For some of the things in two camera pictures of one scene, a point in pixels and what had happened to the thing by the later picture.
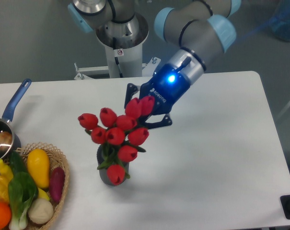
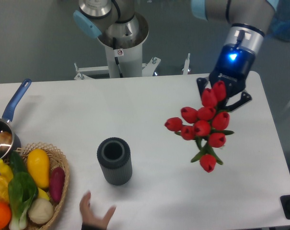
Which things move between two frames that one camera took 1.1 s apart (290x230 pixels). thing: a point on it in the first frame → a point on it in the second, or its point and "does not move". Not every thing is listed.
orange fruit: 1,214 does not move
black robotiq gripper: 167,86 → 234,63
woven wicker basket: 56,159 does not move
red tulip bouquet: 120,140 → 208,126
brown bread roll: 1,141 does not move
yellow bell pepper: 0,184 does not move
